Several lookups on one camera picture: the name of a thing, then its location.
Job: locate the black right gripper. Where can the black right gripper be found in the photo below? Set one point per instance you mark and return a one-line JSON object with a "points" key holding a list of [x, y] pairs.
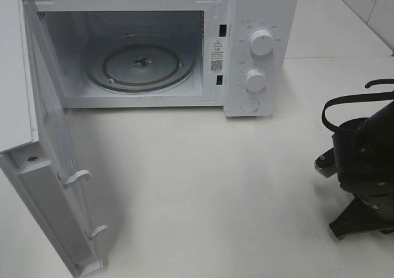
{"points": [[365, 213]]}

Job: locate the round microwave door button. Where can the round microwave door button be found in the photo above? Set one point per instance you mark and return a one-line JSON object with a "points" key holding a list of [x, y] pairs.
{"points": [[250, 105]]}

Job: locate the white microwave knob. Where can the white microwave knob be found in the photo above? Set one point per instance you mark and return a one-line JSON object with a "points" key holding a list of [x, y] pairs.
{"points": [[261, 41], [255, 80]]}

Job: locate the white microwave door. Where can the white microwave door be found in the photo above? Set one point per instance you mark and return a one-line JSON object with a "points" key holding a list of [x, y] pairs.
{"points": [[37, 154]]}

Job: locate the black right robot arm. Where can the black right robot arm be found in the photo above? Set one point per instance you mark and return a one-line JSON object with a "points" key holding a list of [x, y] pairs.
{"points": [[364, 162]]}

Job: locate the white microwave oven body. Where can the white microwave oven body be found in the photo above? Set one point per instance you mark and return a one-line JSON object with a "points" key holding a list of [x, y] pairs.
{"points": [[216, 32]]}

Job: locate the glass microwave turntable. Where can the glass microwave turntable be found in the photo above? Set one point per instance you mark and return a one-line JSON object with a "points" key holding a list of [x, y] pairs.
{"points": [[140, 68]]}

